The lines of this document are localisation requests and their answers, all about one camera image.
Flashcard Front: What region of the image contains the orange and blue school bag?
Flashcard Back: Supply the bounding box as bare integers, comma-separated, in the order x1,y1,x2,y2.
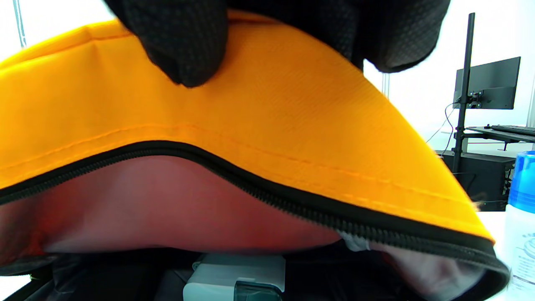
0,10,511,301

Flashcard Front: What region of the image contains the light blue pencil sharpener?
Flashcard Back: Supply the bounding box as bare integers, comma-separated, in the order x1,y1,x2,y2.
182,253,287,301

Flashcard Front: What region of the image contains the black monitor on pole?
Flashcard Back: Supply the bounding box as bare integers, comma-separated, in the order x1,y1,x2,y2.
451,12,522,173

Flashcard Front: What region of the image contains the white spray can blue cap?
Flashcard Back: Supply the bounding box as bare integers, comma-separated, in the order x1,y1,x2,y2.
499,150,535,294

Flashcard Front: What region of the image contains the person's right hand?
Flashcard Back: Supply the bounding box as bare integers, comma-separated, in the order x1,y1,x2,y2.
104,0,452,89

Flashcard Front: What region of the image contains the black keyboard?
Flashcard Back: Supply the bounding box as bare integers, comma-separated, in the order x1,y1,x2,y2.
484,124,535,137

